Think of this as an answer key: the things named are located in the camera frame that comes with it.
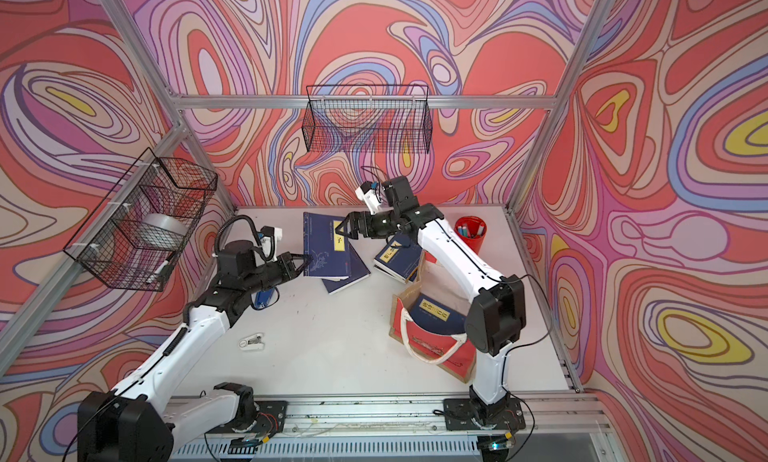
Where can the black wire basket back wall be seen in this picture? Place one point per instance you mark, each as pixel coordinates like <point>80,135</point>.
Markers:
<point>368,118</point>

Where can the red beige canvas tote bag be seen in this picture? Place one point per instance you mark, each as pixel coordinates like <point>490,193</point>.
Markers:
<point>454,354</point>

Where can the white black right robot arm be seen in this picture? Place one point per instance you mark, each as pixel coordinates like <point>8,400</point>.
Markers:
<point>497,310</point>

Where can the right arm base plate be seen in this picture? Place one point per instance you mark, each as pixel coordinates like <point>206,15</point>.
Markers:
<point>464,414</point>

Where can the green circuit board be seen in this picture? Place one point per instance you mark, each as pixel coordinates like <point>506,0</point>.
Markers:
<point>246,446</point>

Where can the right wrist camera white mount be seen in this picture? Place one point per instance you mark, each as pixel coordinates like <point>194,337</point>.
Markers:
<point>368,192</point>

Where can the red pen holder cup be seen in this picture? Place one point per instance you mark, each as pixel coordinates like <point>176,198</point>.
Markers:
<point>473,242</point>

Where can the small white stapler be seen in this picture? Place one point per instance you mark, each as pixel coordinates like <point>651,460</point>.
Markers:
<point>254,342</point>

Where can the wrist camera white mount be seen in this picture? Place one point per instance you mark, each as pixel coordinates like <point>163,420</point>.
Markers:
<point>368,192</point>
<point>269,237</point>

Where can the black wire basket wall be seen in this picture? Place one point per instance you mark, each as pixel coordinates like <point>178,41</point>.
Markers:
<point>368,118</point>
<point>105,245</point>

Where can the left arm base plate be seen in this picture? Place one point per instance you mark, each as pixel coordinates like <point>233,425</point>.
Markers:
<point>268,420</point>

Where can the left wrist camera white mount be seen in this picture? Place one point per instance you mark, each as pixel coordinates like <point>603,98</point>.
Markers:
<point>269,237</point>

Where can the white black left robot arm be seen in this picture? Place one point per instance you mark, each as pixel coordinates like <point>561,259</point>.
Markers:
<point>132,422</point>

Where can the navy book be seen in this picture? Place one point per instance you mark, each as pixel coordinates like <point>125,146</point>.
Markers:
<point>434,317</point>
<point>359,272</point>
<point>400,259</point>
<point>328,252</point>

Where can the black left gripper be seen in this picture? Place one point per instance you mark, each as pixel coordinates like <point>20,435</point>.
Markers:
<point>286,267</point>

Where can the white marker in basket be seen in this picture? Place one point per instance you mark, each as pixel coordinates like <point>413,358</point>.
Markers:
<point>161,274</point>

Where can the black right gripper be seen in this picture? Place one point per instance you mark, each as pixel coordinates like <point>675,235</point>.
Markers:
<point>354,218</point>

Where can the black wire basket left wall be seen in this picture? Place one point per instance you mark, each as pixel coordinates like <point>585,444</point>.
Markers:
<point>105,245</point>

